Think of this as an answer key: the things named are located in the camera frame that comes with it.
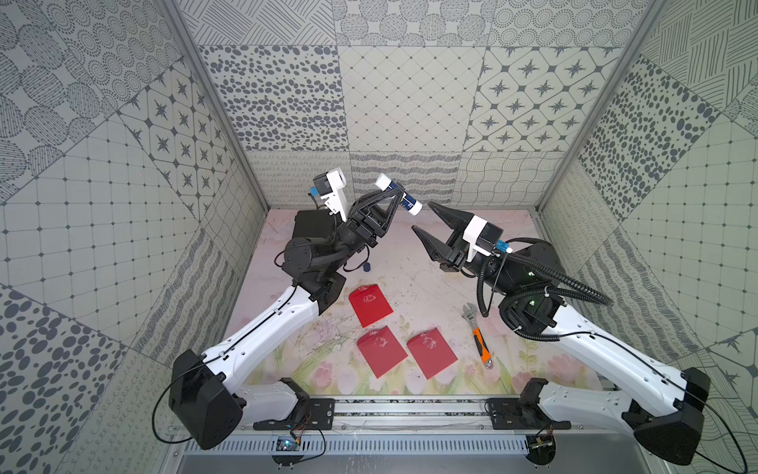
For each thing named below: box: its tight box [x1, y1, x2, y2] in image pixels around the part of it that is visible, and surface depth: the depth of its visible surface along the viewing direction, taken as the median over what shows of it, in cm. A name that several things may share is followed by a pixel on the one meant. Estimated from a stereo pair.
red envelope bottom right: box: [406, 327, 458, 381], surface depth 86 cm
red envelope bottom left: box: [356, 325, 409, 380], surface depth 87 cm
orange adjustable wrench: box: [461, 302, 494, 371], surface depth 86 cm
